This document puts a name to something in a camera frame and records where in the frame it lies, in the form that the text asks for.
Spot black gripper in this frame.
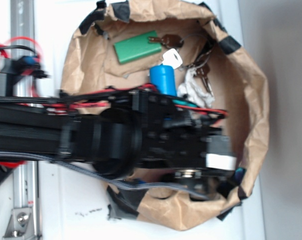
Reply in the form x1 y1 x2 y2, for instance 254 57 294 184
132 90 237 199

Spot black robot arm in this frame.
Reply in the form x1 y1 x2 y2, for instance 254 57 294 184
0 88 236 200

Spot blue plastic bottle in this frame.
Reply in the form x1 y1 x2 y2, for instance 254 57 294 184
150 64 177 96

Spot white silver key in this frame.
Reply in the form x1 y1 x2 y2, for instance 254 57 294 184
162 48 183 70

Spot brown paper bag bin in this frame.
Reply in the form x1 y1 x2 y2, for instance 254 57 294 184
61 0 269 231

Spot green rectangular block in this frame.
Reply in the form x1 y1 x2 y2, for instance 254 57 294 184
113 31 162 64

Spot brass keys on ring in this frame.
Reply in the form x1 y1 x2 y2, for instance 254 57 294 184
148 33 214 96

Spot red and black wires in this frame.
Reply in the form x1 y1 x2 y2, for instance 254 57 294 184
0 36 229 126

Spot aluminium extrusion rail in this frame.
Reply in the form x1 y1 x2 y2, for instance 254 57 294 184
2 0 42 240

